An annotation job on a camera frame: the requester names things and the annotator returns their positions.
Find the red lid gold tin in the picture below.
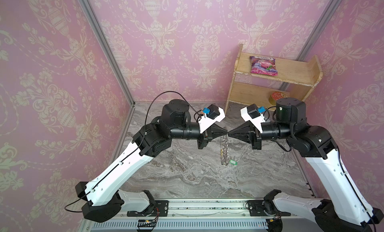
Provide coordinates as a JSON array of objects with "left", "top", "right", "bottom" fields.
[{"left": 269, "top": 91, "right": 288, "bottom": 106}]

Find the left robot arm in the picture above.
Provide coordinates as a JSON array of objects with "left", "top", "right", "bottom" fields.
[{"left": 75, "top": 97, "right": 227, "bottom": 223}]

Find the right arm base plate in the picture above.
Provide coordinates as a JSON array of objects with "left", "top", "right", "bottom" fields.
[{"left": 245, "top": 200, "right": 269, "bottom": 217}]

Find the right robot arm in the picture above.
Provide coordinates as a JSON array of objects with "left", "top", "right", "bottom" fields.
[{"left": 228, "top": 97, "right": 384, "bottom": 232}]

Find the wooden two-tier shelf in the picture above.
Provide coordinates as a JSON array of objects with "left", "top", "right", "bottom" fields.
[{"left": 225, "top": 44, "right": 324, "bottom": 111}]

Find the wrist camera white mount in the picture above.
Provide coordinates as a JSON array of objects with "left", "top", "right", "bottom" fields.
[
  {"left": 197, "top": 104, "right": 225, "bottom": 134},
  {"left": 241, "top": 104, "right": 266, "bottom": 134}
]

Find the pink snack bag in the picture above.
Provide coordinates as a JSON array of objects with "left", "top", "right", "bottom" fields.
[{"left": 250, "top": 56, "right": 278, "bottom": 76}]

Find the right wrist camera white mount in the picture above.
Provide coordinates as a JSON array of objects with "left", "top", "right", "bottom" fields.
[{"left": 241, "top": 104, "right": 266, "bottom": 134}]

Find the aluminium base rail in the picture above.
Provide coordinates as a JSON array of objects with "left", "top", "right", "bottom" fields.
[{"left": 78, "top": 198, "right": 321, "bottom": 232}]

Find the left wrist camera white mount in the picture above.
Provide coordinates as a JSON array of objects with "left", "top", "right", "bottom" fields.
[{"left": 197, "top": 104, "right": 225, "bottom": 134}]

